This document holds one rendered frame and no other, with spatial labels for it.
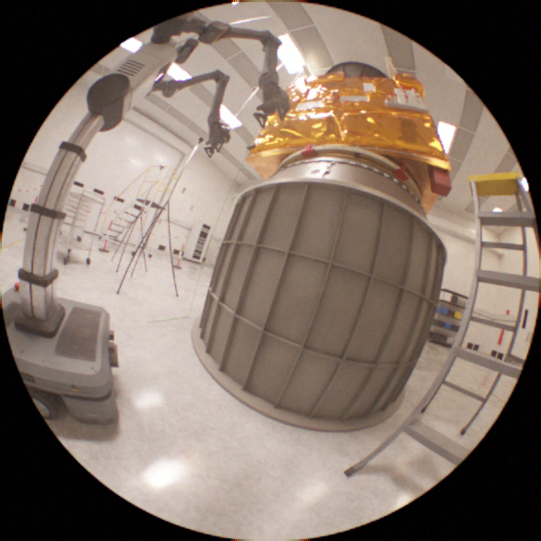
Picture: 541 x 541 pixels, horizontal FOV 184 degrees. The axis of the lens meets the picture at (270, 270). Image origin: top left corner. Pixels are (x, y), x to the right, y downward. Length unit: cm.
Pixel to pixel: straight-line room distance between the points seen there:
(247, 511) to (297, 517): 15
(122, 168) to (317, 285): 785
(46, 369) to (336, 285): 105
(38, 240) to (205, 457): 87
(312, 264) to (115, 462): 107
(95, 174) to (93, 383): 761
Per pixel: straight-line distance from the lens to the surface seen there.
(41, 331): 74
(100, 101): 72
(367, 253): 77
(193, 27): 89
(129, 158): 811
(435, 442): 77
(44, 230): 68
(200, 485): 69
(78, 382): 60
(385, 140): 155
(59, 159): 72
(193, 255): 824
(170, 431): 77
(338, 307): 73
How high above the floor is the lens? 67
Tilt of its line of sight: 1 degrees up
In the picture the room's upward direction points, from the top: 17 degrees clockwise
